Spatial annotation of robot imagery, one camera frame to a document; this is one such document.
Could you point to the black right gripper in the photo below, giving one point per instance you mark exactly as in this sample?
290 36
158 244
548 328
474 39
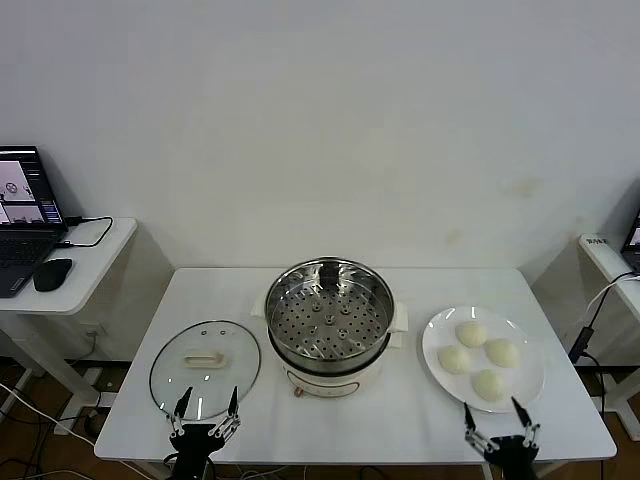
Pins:
512 452

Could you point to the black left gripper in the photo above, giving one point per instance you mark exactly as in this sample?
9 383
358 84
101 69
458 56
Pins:
195 445

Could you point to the white steamed baozi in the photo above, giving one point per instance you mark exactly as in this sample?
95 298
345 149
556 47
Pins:
490 385
454 359
501 352
471 333

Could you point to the perforated steel steamer basket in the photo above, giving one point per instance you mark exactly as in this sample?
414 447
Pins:
300 320

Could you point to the white round plate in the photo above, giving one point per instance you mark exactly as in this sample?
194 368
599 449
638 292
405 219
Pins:
447 330

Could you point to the white electric cooker base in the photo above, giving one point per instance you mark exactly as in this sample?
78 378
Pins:
325 384

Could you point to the white side table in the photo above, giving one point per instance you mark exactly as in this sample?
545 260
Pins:
607 260
92 270

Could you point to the black computer mouse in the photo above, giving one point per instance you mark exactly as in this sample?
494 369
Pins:
51 275

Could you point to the black open laptop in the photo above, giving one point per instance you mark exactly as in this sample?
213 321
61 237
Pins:
20 245
634 237

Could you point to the white wall socket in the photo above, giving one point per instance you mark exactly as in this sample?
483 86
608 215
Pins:
96 330

